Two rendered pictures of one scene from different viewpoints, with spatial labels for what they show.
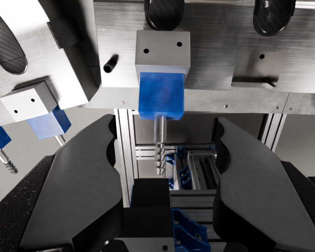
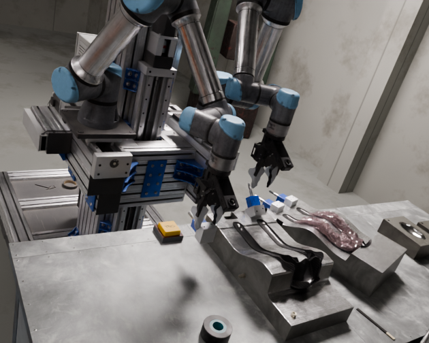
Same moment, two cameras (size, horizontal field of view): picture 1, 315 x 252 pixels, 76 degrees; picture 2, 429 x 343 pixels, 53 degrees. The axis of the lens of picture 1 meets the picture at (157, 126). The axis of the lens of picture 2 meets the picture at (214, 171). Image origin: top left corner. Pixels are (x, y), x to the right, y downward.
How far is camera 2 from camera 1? 150 cm
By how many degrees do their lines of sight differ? 45
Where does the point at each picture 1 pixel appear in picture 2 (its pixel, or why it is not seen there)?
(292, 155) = not seen: outside the picture
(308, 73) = not seen: hidden behind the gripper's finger
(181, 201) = (178, 193)
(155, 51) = (261, 208)
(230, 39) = (242, 220)
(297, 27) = (229, 223)
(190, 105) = not seen: hidden behind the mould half
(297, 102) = (184, 227)
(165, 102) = (253, 198)
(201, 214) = (170, 186)
